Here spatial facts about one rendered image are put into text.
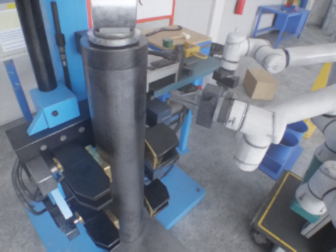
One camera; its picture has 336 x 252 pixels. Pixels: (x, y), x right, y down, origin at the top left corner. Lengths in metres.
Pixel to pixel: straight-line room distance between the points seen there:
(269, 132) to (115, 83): 0.47
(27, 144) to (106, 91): 0.43
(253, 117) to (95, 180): 0.60
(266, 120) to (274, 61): 0.41
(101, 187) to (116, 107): 0.31
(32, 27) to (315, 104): 1.03
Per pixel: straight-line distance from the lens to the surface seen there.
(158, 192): 1.41
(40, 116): 0.99
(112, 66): 0.66
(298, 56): 1.10
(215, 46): 3.44
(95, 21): 0.66
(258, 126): 0.65
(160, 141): 1.01
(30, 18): 0.96
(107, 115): 0.77
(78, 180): 0.90
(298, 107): 0.84
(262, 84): 3.50
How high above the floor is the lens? 1.71
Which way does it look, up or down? 40 degrees down
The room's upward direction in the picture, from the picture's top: 7 degrees clockwise
